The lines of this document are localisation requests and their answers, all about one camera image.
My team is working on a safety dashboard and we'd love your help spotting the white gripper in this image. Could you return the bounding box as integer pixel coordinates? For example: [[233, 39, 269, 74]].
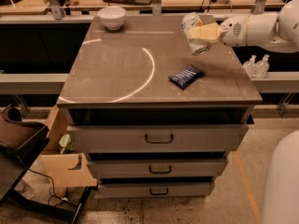
[[190, 16, 248, 47]]

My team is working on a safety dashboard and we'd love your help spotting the silver green 7up can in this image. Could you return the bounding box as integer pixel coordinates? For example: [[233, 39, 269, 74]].
[[181, 12, 211, 55]]

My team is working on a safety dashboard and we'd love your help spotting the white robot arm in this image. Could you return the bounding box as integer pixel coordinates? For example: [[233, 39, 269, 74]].
[[187, 0, 299, 224]]

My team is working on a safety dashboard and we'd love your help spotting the left clear pump bottle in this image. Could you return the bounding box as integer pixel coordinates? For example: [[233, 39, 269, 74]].
[[243, 55, 256, 77]]

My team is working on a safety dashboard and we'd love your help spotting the clear pump bottle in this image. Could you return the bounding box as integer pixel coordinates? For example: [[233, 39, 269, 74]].
[[253, 54, 269, 78], [243, 55, 256, 77]]

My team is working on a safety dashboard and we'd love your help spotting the dark blue snack packet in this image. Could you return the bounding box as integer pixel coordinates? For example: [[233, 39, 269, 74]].
[[169, 64, 205, 90]]

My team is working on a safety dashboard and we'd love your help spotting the right clear pump bottle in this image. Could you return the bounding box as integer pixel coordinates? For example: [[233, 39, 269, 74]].
[[253, 54, 269, 78]]

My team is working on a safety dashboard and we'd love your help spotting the white ceramic bowl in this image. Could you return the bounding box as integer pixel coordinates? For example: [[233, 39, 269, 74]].
[[98, 7, 127, 30]]

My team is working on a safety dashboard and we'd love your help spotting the grey drawer cabinet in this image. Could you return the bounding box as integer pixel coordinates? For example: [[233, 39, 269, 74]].
[[57, 15, 262, 188]]

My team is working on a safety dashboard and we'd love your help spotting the top grey drawer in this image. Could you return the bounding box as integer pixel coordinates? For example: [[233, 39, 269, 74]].
[[67, 124, 248, 153]]

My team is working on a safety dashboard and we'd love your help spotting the grey drawer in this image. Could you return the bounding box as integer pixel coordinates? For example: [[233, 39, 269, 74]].
[[87, 159, 227, 179], [67, 124, 248, 153], [99, 182, 214, 199]]

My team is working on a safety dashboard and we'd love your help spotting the middle grey drawer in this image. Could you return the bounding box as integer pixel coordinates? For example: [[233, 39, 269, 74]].
[[87, 159, 227, 179]]

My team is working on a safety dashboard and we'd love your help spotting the green white small packet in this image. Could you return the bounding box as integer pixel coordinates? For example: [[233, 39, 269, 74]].
[[59, 133, 73, 154]]

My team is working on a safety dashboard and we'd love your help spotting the bottom grey drawer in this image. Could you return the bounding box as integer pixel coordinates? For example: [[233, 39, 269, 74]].
[[99, 182, 214, 199]]

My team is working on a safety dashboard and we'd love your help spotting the beige cardboard piece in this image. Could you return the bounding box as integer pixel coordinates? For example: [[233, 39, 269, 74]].
[[40, 105, 97, 197]]

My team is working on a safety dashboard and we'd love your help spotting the dark brown tray cart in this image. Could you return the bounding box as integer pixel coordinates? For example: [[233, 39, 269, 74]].
[[0, 105, 92, 224]]

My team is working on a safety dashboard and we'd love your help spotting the black floor cable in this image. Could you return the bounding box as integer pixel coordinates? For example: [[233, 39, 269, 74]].
[[28, 167, 78, 208]]

